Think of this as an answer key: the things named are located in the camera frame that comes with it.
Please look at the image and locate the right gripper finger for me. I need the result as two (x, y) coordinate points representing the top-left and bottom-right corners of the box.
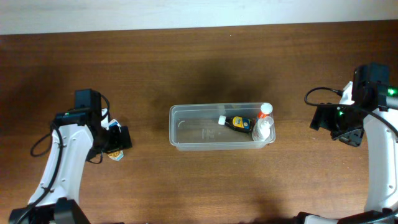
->
(310, 103), (332, 131)
(338, 129), (364, 147)

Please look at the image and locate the small gold-cap bottle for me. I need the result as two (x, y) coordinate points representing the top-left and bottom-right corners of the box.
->
(108, 150), (124, 161)

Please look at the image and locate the white Panadol box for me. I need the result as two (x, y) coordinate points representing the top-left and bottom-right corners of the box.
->
(108, 119), (121, 130)

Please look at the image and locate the orange tube white cap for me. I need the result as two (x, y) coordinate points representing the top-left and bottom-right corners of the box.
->
(256, 103), (273, 119)

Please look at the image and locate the white squeeze bottle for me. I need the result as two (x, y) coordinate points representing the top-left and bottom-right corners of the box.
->
(252, 116), (274, 142)

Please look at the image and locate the dark bottle white cap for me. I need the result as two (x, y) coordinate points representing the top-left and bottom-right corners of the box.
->
(218, 115), (254, 134)

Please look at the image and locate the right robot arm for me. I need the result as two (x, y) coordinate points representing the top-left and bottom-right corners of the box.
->
(293, 63), (397, 224)

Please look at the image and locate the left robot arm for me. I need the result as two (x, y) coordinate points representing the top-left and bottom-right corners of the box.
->
(9, 89), (132, 223)

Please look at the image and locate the clear plastic container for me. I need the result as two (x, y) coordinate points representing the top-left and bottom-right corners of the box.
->
(169, 103), (276, 151)

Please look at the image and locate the left black cable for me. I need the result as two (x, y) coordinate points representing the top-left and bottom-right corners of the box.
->
(14, 93), (111, 224)

